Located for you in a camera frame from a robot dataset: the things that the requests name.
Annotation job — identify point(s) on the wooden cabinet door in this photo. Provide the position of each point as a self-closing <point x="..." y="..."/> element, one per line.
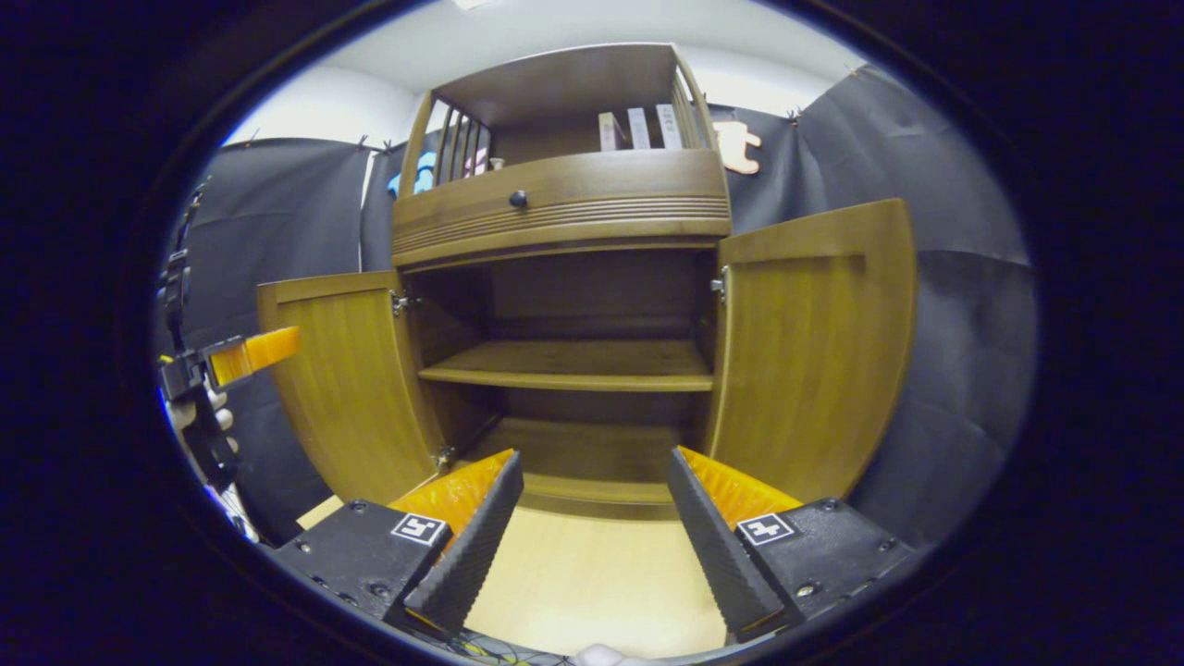
<point x="342" y="388"/>
<point x="814" y="351"/>

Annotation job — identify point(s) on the black backdrop cloth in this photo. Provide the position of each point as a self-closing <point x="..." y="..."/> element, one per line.
<point x="962" y="370"/>

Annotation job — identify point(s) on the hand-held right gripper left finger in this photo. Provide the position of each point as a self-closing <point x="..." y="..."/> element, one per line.
<point x="472" y="555"/>

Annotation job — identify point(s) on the white book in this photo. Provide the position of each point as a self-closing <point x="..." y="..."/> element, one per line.
<point x="669" y="128"/>
<point x="638" y="129"/>

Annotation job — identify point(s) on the wooden double-door shoe cabinet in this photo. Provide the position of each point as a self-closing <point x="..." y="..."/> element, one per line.
<point x="573" y="88"/>

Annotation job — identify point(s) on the wooden inner shelf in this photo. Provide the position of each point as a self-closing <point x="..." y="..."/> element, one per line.
<point x="573" y="365"/>

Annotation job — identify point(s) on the metal door hinge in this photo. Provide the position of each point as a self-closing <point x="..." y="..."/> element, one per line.
<point x="402" y="302"/>
<point x="444" y="457"/>
<point x="720" y="285"/>

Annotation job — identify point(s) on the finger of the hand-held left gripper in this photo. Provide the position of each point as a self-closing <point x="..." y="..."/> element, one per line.
<point x="264" y="350"/>

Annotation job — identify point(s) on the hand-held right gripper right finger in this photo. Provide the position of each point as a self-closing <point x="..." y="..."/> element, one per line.
<point x="721" y="555"/>

